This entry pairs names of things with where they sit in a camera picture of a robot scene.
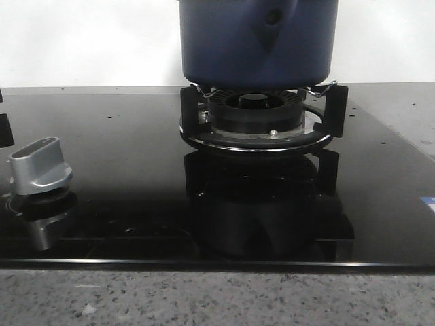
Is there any dark blue cooking pot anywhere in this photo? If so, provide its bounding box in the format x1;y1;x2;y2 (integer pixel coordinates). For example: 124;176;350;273
178;0;339;90

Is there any black glass gas cooktop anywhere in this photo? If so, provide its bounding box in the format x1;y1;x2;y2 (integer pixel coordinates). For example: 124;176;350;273
1;84;434;274

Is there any black pot support grate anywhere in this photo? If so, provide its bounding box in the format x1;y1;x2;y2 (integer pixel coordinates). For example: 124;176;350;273
179;81;349;155

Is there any silver stove control knob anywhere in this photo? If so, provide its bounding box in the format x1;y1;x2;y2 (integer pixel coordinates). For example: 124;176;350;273
8;137;73;196

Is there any black gas burner head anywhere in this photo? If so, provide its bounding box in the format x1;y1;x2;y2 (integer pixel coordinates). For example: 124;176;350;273
207;90;304;134

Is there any blue energy label sticker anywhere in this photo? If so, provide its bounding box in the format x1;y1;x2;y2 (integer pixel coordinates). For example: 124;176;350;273
420;197;435;213

